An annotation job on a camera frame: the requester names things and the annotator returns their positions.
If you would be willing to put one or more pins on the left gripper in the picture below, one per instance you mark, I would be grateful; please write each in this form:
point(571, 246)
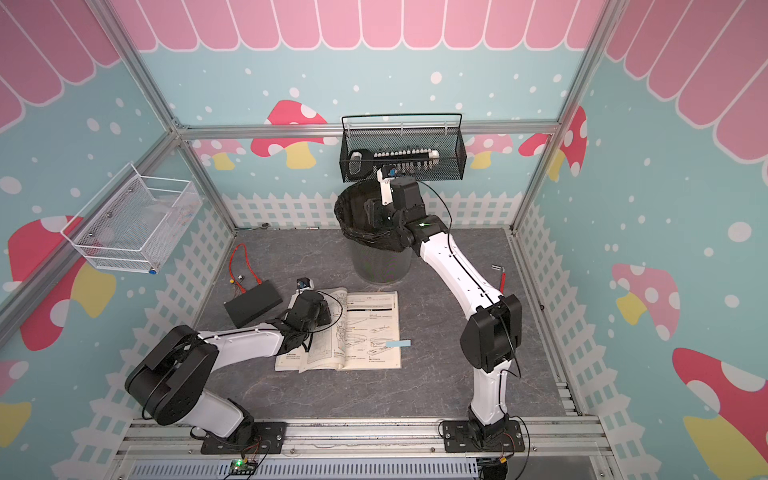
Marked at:
point(326, 318)

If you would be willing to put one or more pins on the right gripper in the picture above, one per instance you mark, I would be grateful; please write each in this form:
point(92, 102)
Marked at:
point(374, 212)

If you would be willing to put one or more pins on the sketch tutorial book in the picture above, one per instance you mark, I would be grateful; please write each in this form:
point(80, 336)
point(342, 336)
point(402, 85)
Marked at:
point(362, 324)

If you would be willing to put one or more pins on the blue sticky note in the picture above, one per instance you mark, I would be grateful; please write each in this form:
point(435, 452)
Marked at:
point(398, 343)

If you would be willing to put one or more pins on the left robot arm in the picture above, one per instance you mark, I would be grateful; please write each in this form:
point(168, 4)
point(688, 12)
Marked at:
point(170, 382)

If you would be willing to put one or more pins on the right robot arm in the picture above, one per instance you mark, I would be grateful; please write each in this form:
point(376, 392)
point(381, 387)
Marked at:
point(491, 335)

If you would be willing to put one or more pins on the mesh trash bin black bag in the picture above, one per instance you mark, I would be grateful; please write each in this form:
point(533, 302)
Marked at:
point(380, 256)

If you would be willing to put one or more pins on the black flat box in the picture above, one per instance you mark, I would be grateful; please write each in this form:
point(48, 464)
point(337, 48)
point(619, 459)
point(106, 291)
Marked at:
point(252, 304)

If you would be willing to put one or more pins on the small circuit board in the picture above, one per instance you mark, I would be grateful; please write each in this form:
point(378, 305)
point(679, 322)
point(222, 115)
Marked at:
point(243, 468)

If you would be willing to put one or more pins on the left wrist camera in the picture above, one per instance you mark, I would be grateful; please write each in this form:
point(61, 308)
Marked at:
point(304, 284)

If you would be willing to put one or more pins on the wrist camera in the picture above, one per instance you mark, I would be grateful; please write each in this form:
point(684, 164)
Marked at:
point(304, 284)
point(385, 175)

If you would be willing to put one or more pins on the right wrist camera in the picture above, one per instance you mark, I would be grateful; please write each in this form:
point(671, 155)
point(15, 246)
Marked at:
point(385, 175)

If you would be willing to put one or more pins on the black wire wall basket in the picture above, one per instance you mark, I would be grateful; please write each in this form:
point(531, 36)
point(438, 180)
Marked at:
point(393, 132)

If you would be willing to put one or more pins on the red handled hex key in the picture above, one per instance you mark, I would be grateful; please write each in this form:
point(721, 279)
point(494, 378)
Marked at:
point(500, 269)

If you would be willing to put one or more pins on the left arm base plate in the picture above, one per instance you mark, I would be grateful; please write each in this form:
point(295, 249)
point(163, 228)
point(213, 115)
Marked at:
point(264, 437)

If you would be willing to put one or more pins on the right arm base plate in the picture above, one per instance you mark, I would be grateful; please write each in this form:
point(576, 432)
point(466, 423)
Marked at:
point(469, 436)

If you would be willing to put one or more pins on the white wire wall basket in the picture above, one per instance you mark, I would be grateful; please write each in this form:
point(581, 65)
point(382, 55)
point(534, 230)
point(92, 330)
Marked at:
point(134, 222)

